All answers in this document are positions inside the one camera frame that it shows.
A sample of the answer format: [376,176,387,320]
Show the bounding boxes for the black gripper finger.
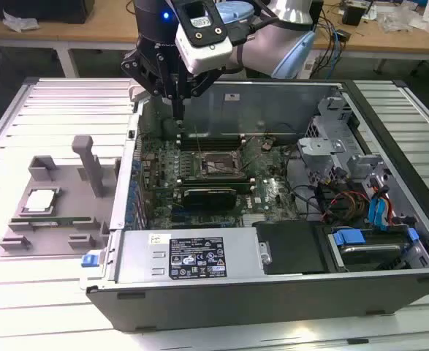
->
[178,67,225,121]
[121,50,179,121]

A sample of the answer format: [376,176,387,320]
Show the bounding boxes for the silver CPU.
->
[23,188,60,215]

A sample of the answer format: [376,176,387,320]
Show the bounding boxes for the CPU socket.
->
[195,150,243,181]

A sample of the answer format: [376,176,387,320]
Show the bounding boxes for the grey case latch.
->
[129,82,150,103]

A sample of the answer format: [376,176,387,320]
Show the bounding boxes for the wooden desk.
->
[0,0,429,80]

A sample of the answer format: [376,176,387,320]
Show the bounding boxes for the black graphics card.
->
[182,187,238,212]

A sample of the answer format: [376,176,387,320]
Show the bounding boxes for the large black box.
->
[0,0,95,25]

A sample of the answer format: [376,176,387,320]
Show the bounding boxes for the green motherboard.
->
[137,133,305,232]

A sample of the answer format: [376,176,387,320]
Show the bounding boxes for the silver metal drive cage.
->
[296,93,392,191]

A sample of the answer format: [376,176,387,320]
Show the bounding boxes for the crumpled white plastic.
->
[1,10,40,34]

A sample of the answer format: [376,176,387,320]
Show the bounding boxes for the black tower box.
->
[310,0,325,29]

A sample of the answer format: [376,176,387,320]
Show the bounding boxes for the silver board heatsink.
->
[241,213,267,227]

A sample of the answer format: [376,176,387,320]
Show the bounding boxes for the green RAM stick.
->
[11,216,93,225]

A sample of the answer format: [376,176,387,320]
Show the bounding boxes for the grey parts rack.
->
[0,134,123,259]

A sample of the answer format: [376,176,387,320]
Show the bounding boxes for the silver power supply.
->
[113,228,273,285]

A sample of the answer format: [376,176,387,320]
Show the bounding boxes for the black plastic shroud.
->
[253,220,328,276]

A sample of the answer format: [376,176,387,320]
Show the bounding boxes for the clear plastic bags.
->
[377,3,425,34]

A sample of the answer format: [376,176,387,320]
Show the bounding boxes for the hard disk in blue carrier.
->
[327,226,419,274]

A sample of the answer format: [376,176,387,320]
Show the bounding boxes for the black PC case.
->
[79,75,429,334]

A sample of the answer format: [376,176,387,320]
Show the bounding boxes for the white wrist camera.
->
[175,0,234,77]

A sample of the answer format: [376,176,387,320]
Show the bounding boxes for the blue network cable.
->
[329,16,343,80]

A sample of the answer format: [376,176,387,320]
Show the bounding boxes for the coloured power wire bundle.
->
[318,171,371,224]

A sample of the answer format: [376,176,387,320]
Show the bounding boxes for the blue data wire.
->
[367,184,394,232]

